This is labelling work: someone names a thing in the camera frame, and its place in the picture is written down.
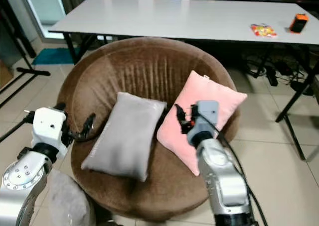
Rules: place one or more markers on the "black tripod stand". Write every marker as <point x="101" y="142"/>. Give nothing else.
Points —
<point x="37" y="71"/>

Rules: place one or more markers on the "grey velvet pillow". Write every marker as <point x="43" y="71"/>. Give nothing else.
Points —
<point x="124" y="136"/>

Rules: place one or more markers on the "orange and black device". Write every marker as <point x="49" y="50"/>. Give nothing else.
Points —
<point x="298" y="23"/>

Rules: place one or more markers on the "red and yellow packet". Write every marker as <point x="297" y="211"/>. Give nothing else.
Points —
<point x="263" y="30"/>

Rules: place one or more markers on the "pink pillow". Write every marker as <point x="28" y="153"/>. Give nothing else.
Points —
<point x="204" y="92"/>

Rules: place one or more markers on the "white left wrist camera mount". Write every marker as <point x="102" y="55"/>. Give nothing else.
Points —
<point x="49" y="126"/>

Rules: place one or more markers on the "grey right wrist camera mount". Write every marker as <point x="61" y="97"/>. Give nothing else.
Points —
<point x="208" y="115"/>

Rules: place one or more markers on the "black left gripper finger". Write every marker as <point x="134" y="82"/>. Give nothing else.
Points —
<point x="88" y="124"/>
<point x="60" y="106"/>

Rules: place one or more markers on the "blue floor mat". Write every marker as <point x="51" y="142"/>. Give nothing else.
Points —
<point x="52" y="56"/>

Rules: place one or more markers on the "pale grey pillow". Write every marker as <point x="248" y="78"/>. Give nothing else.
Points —
<point x="70" y="203"/>

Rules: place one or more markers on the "round brown plush sofa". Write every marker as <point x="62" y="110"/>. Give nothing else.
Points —
<point x="129" y="71"/>

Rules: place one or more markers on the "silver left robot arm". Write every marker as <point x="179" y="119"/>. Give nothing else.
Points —
<point x="20" y="178"/>

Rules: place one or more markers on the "black power strip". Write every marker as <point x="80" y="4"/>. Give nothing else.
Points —
<point x="272" y="76"/>

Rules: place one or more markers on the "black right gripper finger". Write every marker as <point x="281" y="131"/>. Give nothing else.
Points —
<point x="194" y="111"/>
<point x="180" y="114"/>

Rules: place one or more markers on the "brown cardboard box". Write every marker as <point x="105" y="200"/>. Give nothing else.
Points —
<point x="5" y="75"/>

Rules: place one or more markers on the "white table with black legs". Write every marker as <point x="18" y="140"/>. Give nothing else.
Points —
<point x="179" y="17"/>

